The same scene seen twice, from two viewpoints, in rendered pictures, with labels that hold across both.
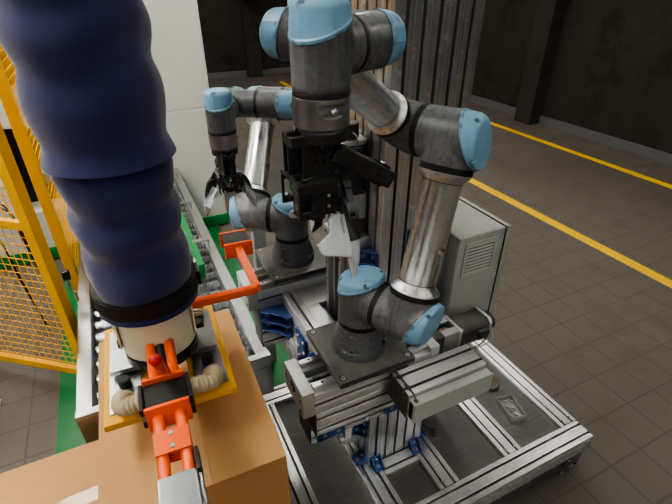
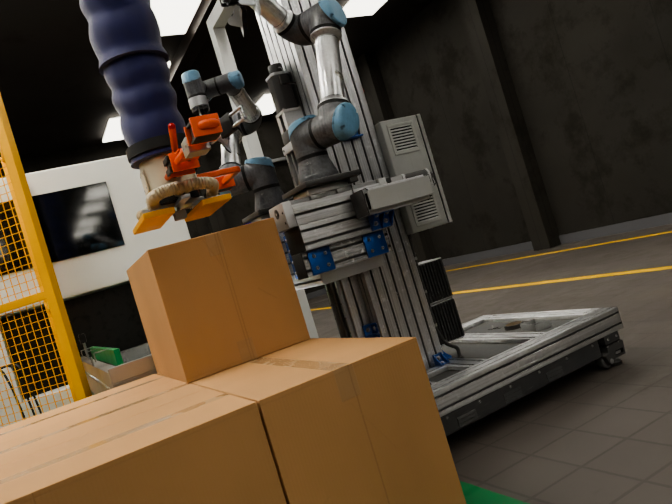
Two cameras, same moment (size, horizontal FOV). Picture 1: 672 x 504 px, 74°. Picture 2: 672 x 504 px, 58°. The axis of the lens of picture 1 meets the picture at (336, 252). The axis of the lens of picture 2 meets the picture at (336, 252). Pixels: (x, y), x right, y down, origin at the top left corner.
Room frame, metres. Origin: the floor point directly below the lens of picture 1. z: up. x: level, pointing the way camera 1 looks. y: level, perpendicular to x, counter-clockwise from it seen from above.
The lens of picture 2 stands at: (-1.27, 0.00, 0.78)
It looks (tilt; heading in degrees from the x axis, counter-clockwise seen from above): 0 degrees down; 359
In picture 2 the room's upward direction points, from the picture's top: 17 degrees counter-clockwise
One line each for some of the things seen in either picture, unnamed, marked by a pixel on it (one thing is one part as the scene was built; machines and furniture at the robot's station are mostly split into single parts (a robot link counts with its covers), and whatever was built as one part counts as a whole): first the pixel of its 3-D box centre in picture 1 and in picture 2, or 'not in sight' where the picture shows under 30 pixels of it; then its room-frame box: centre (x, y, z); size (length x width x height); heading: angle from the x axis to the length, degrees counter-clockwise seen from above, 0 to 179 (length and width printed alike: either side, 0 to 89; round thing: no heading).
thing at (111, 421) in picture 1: (125, 365); (151, 217); (0.80, 0.52, 1.08); 0.34 x 0.10 x 0.05; 23
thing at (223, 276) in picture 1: (206, 244); not in sight; (2.37, 0.80, 0.50); 2.31 x 0.05 x 0.19; 26
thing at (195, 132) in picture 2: not in sight; (202, 129); (0.28, 0.20, 1.18); 0.08 x 0.07 x 0.05; 23
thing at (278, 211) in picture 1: (288, 215); (260, 172); (1.36, 0.16, 1.20); 0.13 x 0.12 x 0.14; 84
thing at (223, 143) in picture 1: (224, 140); (199, 103); (1.20, 0.30, 1.51); 0.08 x 0.08 x 0.05
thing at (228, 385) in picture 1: (203, 344); (205, 204); (0.87, 0.35, 1.08); 0.34 x 0.10 x 0.05; 23
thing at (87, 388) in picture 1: (88, 270); (96, 378); (2.09, 1.38, 0.50); 2.31 x 0.05 x 0.19; 26
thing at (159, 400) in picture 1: (167, 399); (182, 163); (0.61, 0.33, 1.18); 0.10 x 0.08 x 0.06; 113
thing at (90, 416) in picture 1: (181, 386); (199, 346); (1.17, 0.58, 0.58); 0.70 x 0.03 x 0.06; 116
